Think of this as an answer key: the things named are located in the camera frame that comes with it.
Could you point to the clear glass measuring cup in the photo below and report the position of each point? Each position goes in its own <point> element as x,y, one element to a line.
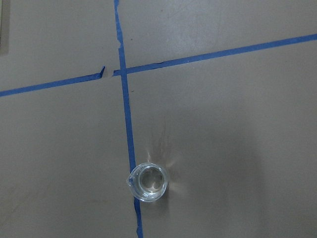
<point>148,182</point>

